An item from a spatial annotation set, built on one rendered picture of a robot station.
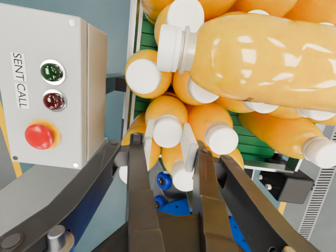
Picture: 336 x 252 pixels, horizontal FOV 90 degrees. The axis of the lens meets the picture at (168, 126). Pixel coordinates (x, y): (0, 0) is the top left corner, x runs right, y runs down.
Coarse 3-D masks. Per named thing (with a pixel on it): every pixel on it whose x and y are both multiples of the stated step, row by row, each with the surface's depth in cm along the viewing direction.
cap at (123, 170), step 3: (120, 168) 23; (123, 168) 23; (126, 168) 23; (147, 168) 24; (120, 171) 23; (123, 171) 23; (126, 171) 23; (120, 174) 23; (123, 174) 23; (126, 174) 23; (120, 177) 23; (123, 177) 23; (126, 177) 23; (123, 180) 23; (126, 180) 23; (126, 183) 24
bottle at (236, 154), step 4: (208, 148) 30; (236, 148) 30; (212, 152) 29; (232, 152) 28; (236, 152) 28; (216, 156) 28; (232, 156) 27; (236, 156) 27; (240, 156) 28; (236, 160) 27; (240, 160) 27; (240, 164) 27
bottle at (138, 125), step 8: (144, 112) 41; (136, 120) 36; (144, 120) 35; (128, 128) 34; (136, 128) 30; (144, 128) 30; (128, 136) 28; (152, 136) 29; (152, 144) 27; (152, 152) 27; (152, 160) 27
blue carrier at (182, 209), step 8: (176, 200) 43; (184, 200) 43; (160, 208) 40; (168, 208) 40; (176, 208) 41; (184, 208) 41; (232, 216) 41; (232, 224) 39; (232, 232) 37; (240, 232) 37; (240, 240) 35; (248, 248) 34
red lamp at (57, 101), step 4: (52, 92) 21; (44, 96) 20; (48, 96) 20; (52, 96) 20; (56, 96) 21; (44, 100) 20; (48, 100) 20; (52, 100) 20; (56, 100) 21; (60, 100) 21; (44, 104) 21; (48, 104) 21; (52, 104) 21; (56, 104) 21; (60, 104) 21; (48, 108) 21; (52, 108) 21; (56, 108) 21
